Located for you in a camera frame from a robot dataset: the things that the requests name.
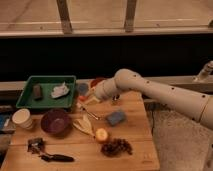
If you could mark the crumpled white cloth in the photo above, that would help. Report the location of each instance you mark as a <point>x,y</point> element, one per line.
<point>59,91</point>

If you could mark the apple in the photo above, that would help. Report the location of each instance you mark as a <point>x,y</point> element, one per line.
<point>101,135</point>

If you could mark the red bowl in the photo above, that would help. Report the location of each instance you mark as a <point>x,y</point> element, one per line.
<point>96,81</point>

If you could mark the small metal cup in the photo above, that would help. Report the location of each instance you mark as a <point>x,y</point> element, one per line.
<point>115,98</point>

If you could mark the blue sponge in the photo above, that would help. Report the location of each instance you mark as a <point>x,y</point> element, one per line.
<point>116,117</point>

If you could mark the dark brown block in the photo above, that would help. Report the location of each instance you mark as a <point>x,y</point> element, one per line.
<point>37,92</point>

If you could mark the bunch of dark grapes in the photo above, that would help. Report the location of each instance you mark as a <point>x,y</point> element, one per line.
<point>115,147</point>

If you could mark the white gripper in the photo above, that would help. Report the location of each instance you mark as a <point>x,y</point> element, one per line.
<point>99,94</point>

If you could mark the green plastic tray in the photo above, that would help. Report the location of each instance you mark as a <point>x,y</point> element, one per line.
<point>47,84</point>

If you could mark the red chili pepper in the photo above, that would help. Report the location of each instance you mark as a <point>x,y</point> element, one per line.
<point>82,98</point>

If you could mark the blue object at left edge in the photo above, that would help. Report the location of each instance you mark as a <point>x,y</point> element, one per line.
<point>4,121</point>

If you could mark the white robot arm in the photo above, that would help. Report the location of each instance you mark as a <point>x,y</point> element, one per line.
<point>192,104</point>

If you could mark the banana peel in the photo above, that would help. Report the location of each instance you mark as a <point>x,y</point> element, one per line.
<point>84,125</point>

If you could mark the white paper cup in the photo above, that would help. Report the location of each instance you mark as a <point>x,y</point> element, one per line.
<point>22,118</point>

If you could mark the small blue cup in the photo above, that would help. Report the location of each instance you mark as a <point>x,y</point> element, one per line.
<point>82,89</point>

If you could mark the purple bowl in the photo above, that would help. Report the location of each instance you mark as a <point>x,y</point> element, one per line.
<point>55,121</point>

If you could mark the black handled can opener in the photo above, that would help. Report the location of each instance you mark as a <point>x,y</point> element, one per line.
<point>37,146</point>

